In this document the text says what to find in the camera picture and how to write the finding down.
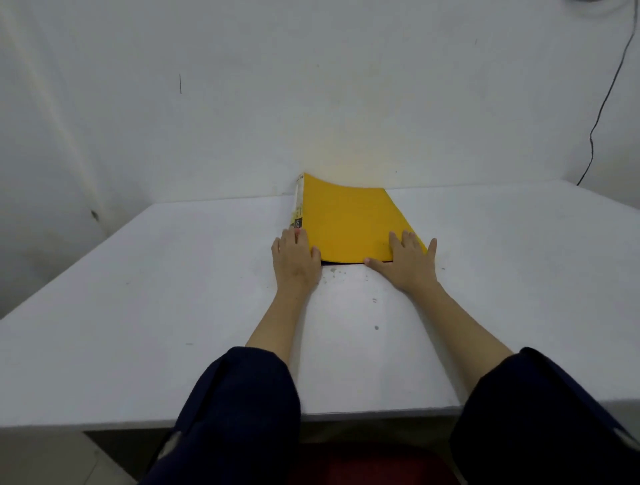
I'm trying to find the person's right hand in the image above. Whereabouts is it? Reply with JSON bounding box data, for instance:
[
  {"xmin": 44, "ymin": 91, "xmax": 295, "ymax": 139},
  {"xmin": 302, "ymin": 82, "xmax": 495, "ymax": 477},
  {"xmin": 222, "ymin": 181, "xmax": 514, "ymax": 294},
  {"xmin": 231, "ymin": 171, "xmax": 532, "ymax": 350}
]
[{"xmin": 363, "ymin": 231, "xmax": 441, "ymax": 296}]

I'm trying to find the thin black cable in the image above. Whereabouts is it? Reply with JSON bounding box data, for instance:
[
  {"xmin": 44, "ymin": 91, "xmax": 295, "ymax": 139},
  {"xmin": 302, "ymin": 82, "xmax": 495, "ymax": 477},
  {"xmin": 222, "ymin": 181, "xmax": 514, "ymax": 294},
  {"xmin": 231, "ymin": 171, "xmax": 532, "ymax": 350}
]
[{"xmin": 575, "ymin": 0, "xmax": 640, "ymax": 187}]

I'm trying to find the person's left forearm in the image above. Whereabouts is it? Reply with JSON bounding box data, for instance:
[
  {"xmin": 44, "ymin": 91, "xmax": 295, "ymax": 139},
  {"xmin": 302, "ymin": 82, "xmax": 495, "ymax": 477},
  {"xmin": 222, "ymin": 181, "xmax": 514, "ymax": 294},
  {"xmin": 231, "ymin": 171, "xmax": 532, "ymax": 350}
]
[{"xmin": 139, "ymin": 288, "xmax": 315, "ymax": 485}]

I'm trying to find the red chair seat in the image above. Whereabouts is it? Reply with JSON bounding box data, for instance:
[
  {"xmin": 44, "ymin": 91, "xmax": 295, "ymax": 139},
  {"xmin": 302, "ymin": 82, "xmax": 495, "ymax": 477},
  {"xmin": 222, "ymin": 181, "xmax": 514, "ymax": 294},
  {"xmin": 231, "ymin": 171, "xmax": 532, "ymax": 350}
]
[{"xmin": 287, "ymin": 442, "xmax": 463, "ymax": 485}]

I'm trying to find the yellow folder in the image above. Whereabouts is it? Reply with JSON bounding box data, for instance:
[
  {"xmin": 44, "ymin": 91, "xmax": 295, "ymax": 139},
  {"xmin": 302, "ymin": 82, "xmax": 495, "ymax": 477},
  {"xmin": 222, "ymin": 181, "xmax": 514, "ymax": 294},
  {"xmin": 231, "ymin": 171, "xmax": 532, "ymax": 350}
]
[{"xmin": 289, "ymin": 173, "xmax": 429, "ymax": 266}]

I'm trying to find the person's left hand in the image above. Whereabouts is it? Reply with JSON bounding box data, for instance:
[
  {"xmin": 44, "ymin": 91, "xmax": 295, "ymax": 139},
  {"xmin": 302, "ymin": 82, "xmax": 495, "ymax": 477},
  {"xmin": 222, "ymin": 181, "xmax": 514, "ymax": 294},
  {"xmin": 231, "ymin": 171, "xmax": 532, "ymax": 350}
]
[{"xmin": 271, "ymin": 227, "xmax": 323, "ymax": 298}]

